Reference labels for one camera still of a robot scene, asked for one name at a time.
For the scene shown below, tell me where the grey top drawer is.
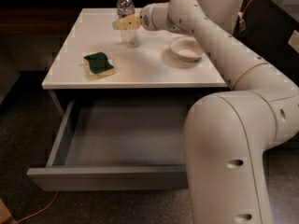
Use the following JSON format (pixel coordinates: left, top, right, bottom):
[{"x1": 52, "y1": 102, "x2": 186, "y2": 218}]
[{"x1": 27, "y1": 99, "x2": 192, "y2": 191}]

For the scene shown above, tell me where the cardboard box corner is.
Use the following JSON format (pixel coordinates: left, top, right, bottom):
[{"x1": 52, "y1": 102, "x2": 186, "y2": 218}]
[{"x1": 0, "y1": 199, "x2": 16, "y2": 224}]

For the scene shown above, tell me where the white top drawer cabinet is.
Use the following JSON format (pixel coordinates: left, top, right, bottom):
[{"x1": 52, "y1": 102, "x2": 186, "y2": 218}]
[{"x1": 42, "y1": 8, "x2": 226, "y2": 91}]

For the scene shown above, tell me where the green yellow sponge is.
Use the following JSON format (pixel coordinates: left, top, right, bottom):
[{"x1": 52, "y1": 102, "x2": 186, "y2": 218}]
[{"x1": 84, "y1": 52, "x2": 116, "y2": 78}]

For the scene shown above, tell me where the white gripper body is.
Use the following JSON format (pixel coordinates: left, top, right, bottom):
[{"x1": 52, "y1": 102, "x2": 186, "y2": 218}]
[{"x1": 139, "y1": 4, "x2": 156, "y2": 31}]

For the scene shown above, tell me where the clear plastic water bottle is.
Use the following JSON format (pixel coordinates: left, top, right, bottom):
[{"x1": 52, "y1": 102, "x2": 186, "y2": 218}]
[{"x1": 117, "y1": 0, "x2": 137, "y2": 49}]

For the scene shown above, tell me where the beige paper bowl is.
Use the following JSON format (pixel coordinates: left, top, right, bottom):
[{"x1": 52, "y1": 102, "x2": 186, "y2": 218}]
[{"x1": 169, "y1": 36, "x2": 205, "y2": 62}]

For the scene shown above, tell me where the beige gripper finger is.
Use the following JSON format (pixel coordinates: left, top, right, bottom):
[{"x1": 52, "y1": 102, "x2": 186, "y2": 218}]
[{"x1": 112, "y1": 14, "x2": 141, "y2": 30}]

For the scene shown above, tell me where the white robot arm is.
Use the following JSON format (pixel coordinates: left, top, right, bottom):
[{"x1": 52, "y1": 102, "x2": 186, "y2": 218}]
[{"x1": 112, "y1": 0, "x2": 299, "y2": 224}]

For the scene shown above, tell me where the dark wooden counter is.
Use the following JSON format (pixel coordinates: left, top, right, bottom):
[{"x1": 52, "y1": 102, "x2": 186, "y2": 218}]
[{"x1": 0, "y1": 0, "x2": 117, "y2": 35}]

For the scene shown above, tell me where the orange extension cable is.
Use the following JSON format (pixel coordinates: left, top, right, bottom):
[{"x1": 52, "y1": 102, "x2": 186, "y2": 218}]
[{"x1": 15, "y1": 190, "x2": 60, "y2": 224}]

